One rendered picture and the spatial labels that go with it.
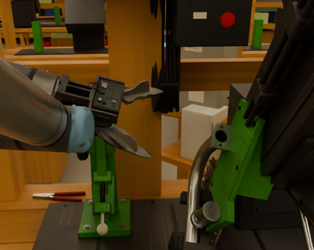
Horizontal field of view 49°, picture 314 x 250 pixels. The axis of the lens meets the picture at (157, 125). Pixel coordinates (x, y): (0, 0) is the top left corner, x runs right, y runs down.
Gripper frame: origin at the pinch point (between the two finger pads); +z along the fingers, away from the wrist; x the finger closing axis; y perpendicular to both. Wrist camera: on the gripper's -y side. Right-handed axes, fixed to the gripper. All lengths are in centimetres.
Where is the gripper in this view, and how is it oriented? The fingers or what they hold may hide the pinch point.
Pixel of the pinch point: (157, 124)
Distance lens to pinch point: 70.3
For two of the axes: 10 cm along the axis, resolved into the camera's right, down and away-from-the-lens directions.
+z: 9.5, 2.4, 1.7
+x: 1.6, -9.0, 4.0
